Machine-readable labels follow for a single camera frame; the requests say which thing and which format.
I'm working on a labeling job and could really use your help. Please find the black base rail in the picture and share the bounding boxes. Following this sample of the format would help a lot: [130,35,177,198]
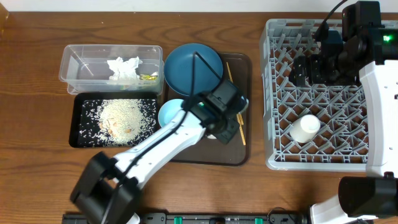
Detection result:
[62,207,312,224]

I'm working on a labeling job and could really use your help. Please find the light blue bowl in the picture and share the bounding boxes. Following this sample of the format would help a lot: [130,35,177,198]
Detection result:
[158,99,183,128]

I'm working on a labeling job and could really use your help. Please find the grey dishwasher rack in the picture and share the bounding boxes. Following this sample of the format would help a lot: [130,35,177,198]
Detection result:
[259,19,369,172]

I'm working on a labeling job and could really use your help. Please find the rice pile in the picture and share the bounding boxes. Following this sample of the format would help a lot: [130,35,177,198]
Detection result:
[77,99,157,147]

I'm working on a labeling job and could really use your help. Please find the cream white cup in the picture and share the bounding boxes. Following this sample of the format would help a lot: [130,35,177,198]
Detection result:
[289,114,321,143]

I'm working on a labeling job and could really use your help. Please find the clear plastic waste bin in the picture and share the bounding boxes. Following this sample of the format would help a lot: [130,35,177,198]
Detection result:
[58,44,164,95]

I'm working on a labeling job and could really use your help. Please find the green yellow snack wrapper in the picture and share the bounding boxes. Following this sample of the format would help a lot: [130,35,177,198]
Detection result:
[139,72,159,81]

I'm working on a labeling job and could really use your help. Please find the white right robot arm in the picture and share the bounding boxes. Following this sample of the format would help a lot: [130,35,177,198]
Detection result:
[289,1,397,223]

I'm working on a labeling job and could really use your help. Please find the black plastic tray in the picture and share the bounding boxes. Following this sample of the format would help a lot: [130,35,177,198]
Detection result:
[69,92,158,148]

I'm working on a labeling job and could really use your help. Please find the white paper napkin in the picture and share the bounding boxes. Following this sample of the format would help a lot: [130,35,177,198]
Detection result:
[107,57,142,81]

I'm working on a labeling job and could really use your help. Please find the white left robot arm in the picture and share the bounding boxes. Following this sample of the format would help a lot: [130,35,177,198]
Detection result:
[70,80,249,224]

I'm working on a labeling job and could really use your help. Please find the dark blue plate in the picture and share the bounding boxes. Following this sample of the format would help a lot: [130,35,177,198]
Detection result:
[164,43,223,96]

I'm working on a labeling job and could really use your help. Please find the wooden chopstick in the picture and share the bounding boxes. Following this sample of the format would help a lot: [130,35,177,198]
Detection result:
[226,62,244,126]
[237,114,246,146]

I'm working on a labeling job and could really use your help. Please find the brown serving tray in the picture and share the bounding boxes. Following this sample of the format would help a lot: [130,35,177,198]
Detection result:
[173,53,252,166]

